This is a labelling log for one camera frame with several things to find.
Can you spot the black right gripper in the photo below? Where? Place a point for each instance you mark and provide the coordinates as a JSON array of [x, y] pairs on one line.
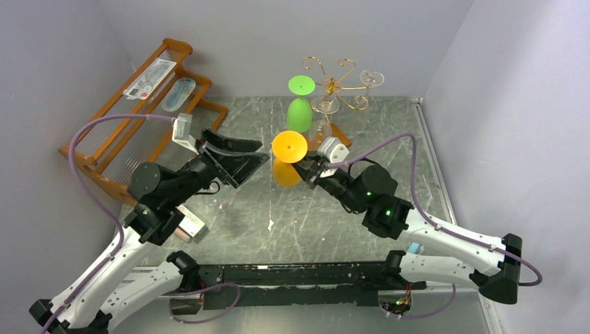
[[316, 172]]

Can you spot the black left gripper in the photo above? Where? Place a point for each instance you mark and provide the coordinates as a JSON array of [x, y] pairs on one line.
[[236, 168]]

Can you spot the orange plastic wine glass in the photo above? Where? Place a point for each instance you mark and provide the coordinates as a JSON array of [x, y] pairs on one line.
[[288, 148]]

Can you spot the clear glass tumbler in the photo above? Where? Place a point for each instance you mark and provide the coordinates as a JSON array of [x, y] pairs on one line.
[[210, 197]]

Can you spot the green plastic wine glass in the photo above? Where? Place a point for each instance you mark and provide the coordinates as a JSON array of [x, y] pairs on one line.
[[299, 112]]

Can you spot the clear wine glass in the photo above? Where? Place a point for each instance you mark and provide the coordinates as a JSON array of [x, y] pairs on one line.
[[325, 106]]

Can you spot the tall clear flute glass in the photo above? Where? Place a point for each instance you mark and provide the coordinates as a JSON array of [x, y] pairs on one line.
[[370, 80]]

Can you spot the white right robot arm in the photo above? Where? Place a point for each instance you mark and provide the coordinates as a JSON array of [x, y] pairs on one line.
[[485, 263]]

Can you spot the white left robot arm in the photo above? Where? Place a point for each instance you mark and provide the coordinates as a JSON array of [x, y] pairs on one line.
[[98, 300]]

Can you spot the orange wooden shelf rack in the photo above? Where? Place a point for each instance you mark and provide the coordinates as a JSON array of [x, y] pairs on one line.
[[109, 152]]

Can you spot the blue white blister pack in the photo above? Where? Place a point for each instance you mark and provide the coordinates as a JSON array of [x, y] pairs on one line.
[[178, 94]]

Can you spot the small printed cardboard box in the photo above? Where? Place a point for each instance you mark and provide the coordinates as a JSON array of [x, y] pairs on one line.
[[191, 226]]

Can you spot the white printed package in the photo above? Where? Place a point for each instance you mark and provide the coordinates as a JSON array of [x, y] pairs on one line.
[[149, 79]]

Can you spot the light blue tape piece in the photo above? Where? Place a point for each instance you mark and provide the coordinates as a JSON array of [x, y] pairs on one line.
[[415, 248]]

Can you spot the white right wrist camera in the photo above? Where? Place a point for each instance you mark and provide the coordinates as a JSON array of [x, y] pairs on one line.
[[333, 149]]

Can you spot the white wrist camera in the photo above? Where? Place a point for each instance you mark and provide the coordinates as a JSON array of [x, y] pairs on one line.
[[333, 149], [181, 134]]

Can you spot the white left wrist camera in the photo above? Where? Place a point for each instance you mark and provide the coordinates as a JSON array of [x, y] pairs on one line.
[[181, 134]]

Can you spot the gold wire wine glass rack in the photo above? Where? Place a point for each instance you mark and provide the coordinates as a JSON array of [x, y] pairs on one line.
[[333, 86]]

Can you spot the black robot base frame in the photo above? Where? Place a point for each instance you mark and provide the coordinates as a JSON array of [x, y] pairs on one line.
[[315, 283]]

